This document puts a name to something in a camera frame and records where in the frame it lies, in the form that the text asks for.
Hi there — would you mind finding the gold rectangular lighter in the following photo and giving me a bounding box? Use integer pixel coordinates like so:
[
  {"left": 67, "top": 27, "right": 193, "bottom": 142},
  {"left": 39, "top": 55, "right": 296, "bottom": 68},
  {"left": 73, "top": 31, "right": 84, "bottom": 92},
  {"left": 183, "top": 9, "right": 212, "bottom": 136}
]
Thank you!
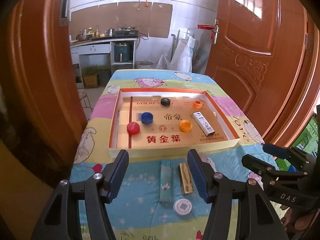
[{"left": 179, "top": 163, "right": 194, "bottom": 194}]

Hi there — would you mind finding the white QR code cap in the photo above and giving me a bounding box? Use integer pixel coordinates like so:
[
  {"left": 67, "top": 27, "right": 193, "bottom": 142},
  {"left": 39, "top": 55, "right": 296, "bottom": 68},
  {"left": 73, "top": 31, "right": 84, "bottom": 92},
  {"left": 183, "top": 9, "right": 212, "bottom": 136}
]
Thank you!
[{"left": 173, "top": 198, "right": 193, "bottom": 216}]

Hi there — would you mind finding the teal floral lighter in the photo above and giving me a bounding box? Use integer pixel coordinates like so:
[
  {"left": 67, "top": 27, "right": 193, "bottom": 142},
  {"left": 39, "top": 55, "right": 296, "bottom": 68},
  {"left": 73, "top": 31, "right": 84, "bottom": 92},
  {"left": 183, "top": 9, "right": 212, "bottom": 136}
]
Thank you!
[{"left": 159, "top": 160, "right": 172, "bottom": 203}]

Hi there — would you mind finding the white hello kitty lighter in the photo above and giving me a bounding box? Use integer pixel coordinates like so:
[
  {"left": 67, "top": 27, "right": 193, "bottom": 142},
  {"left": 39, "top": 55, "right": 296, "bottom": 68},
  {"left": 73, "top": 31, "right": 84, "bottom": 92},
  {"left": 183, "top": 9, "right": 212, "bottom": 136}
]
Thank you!
[{"left": 192, "top": 112, "right": 215, "bottom": 137}]

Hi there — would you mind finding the large orange bottle cap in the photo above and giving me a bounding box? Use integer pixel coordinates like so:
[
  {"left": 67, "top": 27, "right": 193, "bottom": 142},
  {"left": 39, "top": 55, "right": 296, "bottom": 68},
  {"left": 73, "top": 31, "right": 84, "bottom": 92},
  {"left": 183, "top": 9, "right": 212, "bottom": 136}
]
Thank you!
[{"left": 179, "top": 120, "right": 193, "bottom": 132}]

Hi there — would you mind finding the small orange bottle cap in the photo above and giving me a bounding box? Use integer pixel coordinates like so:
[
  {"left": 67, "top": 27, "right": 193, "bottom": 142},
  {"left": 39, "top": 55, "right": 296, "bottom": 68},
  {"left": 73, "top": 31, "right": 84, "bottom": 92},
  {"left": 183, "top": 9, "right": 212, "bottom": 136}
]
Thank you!
[{"left": 193, "top": 100, "right": 203, "bottom": 109}]

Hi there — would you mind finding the blue bottle cap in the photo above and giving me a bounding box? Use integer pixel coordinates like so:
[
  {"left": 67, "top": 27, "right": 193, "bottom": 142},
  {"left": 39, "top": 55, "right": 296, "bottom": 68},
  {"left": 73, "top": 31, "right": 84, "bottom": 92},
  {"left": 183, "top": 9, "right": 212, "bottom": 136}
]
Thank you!
[{"left": 140, "top": 112, "right": 153, "bottom": 125}]

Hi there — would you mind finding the black bottle cap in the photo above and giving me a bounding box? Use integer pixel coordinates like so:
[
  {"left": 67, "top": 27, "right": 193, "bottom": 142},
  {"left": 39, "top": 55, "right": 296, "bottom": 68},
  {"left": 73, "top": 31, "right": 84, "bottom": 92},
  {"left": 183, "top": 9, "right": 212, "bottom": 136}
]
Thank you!
[{"left": 161, "top": 98, "right": 171, "bottom": 106}]

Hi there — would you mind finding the red bottle cap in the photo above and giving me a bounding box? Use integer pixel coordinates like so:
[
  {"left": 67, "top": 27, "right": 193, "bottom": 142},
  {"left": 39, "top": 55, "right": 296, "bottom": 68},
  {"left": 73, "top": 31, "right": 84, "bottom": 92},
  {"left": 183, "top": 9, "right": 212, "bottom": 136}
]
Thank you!
[{"left": 126, "top": 122, "right": 140, "bottom": 135}]

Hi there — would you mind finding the right hand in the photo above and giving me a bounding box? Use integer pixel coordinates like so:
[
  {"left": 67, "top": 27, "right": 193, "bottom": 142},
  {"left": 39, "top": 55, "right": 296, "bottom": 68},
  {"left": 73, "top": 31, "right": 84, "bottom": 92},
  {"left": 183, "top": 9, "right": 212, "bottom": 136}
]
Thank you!
[{"left": 280, "top": 205, "right": 319, "bottom": 232}]

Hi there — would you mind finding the cartoon sheep tablecloth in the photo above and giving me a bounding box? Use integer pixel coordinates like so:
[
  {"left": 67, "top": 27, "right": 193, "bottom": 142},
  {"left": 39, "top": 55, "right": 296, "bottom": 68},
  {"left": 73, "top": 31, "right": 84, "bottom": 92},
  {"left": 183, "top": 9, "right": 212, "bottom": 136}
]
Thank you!
[{"left": 70, "top": 69, "right": 275, "bottom": 239}]

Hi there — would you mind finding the open wooden door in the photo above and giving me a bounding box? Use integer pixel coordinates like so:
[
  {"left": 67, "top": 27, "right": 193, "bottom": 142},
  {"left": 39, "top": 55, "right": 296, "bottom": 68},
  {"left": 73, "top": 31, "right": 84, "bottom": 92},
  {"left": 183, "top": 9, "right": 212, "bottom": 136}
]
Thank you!
[{"left": 206, "top": 0, "right": 319, "bottom": 146}]

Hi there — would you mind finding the left wooden door panel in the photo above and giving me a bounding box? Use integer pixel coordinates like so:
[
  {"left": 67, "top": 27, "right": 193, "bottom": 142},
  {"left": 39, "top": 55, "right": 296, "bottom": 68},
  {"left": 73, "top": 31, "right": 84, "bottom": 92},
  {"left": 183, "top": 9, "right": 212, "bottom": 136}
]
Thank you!
[{"left": 1, "top": 0, "right": 87, "bottom": 187}]

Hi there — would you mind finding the orange rimmed cardboard tray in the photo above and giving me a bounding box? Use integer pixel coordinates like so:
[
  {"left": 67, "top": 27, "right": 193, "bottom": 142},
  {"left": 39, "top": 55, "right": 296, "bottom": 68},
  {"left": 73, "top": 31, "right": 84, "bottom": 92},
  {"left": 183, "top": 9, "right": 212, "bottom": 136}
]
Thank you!
[{"left": 108, "top": 88, "right": 240, "bottom": 159}]

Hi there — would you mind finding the metal stool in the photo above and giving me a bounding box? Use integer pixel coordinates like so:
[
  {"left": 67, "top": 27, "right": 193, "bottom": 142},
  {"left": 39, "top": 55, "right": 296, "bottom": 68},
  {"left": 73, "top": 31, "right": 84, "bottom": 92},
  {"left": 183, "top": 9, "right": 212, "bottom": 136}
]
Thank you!
[{"left": 78, "top": 89, "right": 93, "bottom": 121}]

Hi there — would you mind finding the white plastic sack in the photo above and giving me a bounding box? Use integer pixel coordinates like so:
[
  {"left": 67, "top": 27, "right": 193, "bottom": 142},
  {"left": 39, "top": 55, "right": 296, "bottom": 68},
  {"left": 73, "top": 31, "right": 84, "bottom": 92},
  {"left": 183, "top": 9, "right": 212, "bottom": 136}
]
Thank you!
[{"left": 170, "top": 36, "right": 196, "bottom": 73}]

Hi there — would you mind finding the potted green plant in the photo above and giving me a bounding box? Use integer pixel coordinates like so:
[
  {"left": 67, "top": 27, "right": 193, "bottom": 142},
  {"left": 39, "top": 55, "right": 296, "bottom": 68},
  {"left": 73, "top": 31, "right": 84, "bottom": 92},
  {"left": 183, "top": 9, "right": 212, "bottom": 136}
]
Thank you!
[{"left": 81, "top": 65, "right": 99, "bottom": 88}]

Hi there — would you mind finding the white kitchen counter cabinet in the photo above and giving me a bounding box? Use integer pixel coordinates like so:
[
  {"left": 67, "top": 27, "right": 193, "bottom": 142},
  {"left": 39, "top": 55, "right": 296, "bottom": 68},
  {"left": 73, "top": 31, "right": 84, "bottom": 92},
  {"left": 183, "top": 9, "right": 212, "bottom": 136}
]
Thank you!
[{"left": 70, "top": 38, "right": 138, "bottom": 73}]

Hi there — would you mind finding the green air fryer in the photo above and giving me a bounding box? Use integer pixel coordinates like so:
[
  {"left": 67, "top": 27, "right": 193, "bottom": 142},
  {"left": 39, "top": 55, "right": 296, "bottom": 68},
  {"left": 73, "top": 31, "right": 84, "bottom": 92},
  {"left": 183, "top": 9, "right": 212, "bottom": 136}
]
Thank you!
[{"left": 114, "top": 42, "right": 131, "bottom": 62}]

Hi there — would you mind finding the black gas stove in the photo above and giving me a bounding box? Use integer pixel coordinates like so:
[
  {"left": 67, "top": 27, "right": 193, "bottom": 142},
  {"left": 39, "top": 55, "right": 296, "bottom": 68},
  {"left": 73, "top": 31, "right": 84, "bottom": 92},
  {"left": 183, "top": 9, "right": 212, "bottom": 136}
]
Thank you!
[{"left": 114, "top": 26, "right": 139, "bottom": 38}]

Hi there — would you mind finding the cardboard wall sheet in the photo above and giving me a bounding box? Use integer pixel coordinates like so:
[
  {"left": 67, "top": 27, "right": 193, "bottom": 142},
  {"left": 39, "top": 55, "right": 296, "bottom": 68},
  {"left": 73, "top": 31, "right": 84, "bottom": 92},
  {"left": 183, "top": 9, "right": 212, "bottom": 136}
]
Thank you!
[{"left": 69, "top": 2, "right": 172, "bottom": 39}]

